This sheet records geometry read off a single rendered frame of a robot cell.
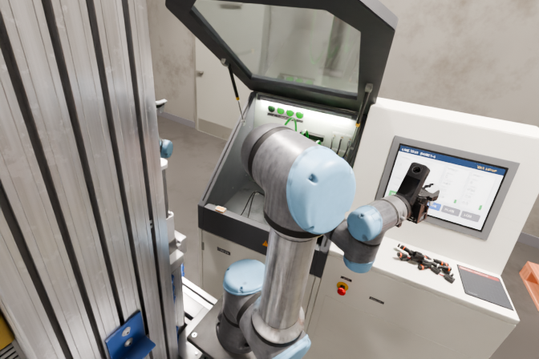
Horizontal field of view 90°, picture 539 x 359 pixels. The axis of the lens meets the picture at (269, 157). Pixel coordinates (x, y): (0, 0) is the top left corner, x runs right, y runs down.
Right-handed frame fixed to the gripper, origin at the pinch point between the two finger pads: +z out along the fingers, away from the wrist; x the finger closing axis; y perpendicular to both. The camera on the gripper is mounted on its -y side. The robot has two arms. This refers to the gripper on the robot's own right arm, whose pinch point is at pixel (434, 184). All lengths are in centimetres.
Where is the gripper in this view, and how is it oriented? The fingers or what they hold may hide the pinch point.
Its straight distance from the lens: 95.4
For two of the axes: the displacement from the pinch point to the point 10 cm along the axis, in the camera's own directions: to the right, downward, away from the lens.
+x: 5.6, 3.0, -7.7
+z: 8.3, -1.7, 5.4
